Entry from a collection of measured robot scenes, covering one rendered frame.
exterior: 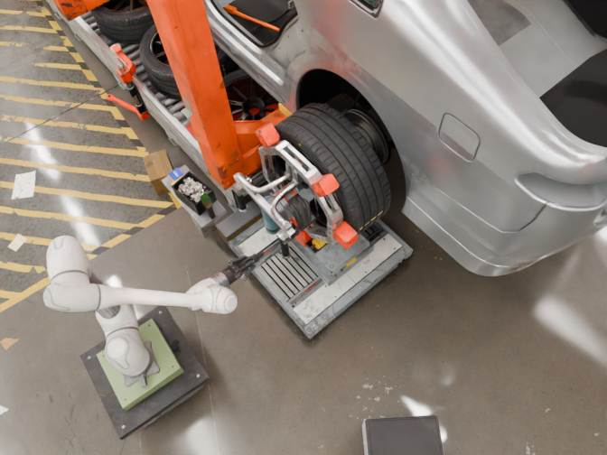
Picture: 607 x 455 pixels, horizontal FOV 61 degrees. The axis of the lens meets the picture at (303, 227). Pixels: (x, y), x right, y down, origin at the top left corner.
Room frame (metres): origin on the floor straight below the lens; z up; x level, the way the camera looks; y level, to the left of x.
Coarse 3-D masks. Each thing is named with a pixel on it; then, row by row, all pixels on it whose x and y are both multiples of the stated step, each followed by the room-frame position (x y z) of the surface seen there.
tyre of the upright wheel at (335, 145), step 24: (288, 120) 1.59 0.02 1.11; (312, 120) 1.53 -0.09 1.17; (336, 120) 1.51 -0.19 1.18; (312, 144) 1.39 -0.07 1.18; (336, 144) 1.38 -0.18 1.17; (360, 144) 1.39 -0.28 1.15; (336, 168) 1.29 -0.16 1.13; (360, 168) 1.30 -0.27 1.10; (336, 192) 1.23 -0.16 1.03; (360, 192) 1.21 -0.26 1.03; (384, 192) 1.25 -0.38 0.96; (360, 216) 1.16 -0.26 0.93
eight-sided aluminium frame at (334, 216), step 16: (288, 144) 1.45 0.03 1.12; (272, 160) 1.56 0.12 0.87; (288, 160) 1.37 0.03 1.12; (304, 160) 1.35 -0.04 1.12; (272, 176) 1.55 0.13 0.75; (304, 176) 1.27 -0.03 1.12; (320, 176) 1.27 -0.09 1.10; (336, 208) 1.18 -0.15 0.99; (336, 224) 1.17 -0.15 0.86; (320, 240) 1.21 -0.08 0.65
